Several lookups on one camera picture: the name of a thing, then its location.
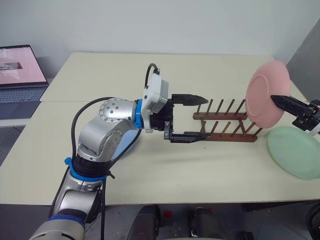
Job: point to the grey panel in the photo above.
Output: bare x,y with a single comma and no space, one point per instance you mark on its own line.
307,55

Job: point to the open laptop with pink screen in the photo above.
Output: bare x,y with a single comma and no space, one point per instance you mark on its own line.
20,75

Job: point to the wooden dish rack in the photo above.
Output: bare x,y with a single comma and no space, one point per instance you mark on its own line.
225,136

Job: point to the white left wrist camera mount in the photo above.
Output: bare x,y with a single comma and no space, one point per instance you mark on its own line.
155,92

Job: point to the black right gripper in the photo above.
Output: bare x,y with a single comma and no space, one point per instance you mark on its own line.
306,117

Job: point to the pink plate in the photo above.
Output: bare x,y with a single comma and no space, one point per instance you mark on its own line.
265,95

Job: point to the green plate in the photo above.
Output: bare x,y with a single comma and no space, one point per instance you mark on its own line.
295,152

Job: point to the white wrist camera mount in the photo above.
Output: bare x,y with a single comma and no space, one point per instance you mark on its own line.
316,130
155,92

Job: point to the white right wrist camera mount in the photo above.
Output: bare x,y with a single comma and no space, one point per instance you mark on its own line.
316,130

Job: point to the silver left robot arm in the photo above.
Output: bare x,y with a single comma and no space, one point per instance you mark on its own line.
105,130

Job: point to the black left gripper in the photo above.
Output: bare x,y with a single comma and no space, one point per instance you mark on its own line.
161,120

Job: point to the black mesh surface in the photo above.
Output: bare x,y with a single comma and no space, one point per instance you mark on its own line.
10,142

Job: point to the dark rounded shape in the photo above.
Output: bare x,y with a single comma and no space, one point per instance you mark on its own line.
146,223

